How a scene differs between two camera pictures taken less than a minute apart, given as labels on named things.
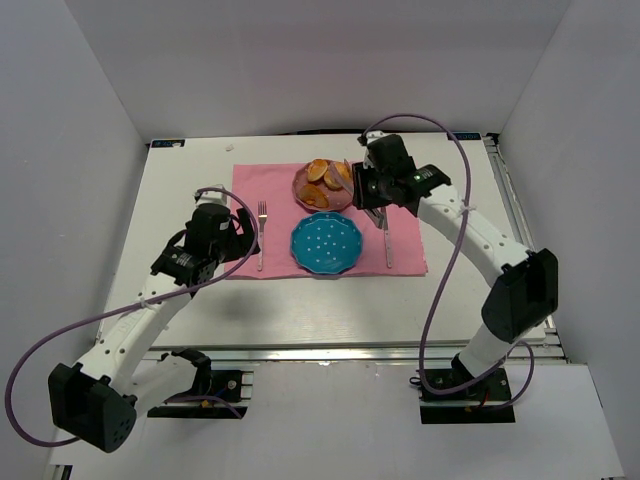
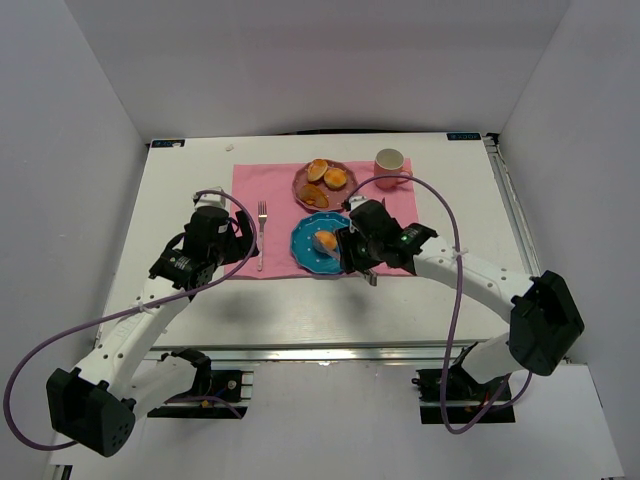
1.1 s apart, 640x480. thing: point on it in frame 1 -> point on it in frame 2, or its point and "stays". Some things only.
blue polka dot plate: (326, 243) stays
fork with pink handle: (262, 216) stays
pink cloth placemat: (267, 191) stays
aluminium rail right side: (554, 341) stays
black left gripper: (245, 240) stays
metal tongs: (343, 171) -> (322, 250)
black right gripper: (363, 187) -> (347, 248)
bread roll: (344, 171) -> (335, 177)
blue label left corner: (167, 143) stays
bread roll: (316, 168) stays
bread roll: (331, 182) -> (327, 238)
